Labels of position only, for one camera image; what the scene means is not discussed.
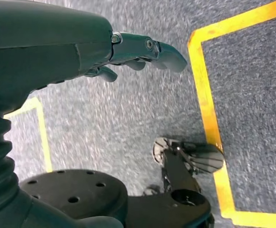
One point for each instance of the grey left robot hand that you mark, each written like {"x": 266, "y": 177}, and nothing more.
{"x": 33, "y": 47}

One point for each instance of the yellow floor tape marking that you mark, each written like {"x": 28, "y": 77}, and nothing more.
{"x": 42, "y": 135}
{"x": 204, "y": 94}

